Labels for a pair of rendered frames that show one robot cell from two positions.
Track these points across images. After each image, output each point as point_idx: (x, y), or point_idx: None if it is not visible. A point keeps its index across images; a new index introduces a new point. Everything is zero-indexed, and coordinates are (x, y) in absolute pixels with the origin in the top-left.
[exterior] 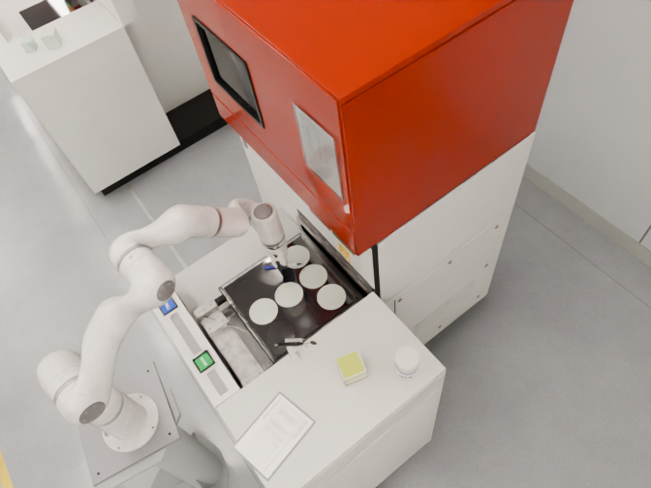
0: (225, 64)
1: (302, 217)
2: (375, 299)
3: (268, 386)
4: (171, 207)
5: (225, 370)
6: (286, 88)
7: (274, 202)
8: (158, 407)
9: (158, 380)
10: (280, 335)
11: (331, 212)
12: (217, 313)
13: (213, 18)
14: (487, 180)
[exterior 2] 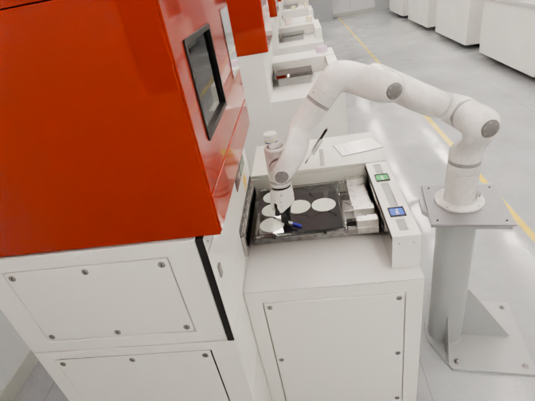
0: (202, 78)
1: (241, 230)
2: (254, 173)
3: (347, 159)
4: (336, 64)
5: (369, 171)
6: (216, 2)
7: (242, 307)
8: (433, 200)
9: (429, 212)
10: (322, 191)
11: (242, 106)
12: None
13: (191, 2)
14: None
